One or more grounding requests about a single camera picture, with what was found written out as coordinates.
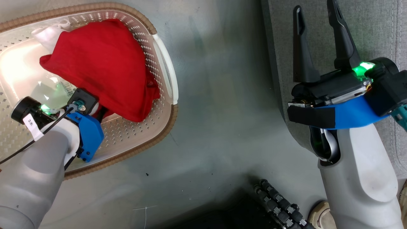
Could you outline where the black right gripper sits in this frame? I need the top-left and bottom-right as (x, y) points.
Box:
(288, 0), (399, 108)

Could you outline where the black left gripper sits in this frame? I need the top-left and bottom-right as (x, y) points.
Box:
(11, 97), (65, 128)

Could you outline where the red and white garment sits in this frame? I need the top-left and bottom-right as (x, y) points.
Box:
(32, 18), (161, 123)

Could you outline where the grey fabric sofa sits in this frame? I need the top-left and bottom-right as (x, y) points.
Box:
(261, 0), (407, 178)

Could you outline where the white laundry basket brown rim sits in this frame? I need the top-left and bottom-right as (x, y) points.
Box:
(0, 2), (179, 181)

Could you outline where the white zip tie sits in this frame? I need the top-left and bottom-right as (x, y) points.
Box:
(133, 205), (158, 229)

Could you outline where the beige shoe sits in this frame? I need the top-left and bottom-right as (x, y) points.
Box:
(399, 179), (407, 220)
(307, 200), (338, 229)

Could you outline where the white cable label tag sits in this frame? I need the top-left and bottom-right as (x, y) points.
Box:
(23, 113), (45, 142)

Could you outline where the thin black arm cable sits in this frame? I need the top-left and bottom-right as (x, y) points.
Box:
(0, 107), (75, 165)

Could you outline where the blue left camera mount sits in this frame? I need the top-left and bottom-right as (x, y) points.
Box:
(65, 111), (105, 163)

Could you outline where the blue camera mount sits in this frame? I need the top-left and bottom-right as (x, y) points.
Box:
(287, 95), (392, 130)
(65, 111), (105, 163)

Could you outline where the blue right camera mount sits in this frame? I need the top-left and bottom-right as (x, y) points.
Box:
(287, 95), (392, 130)

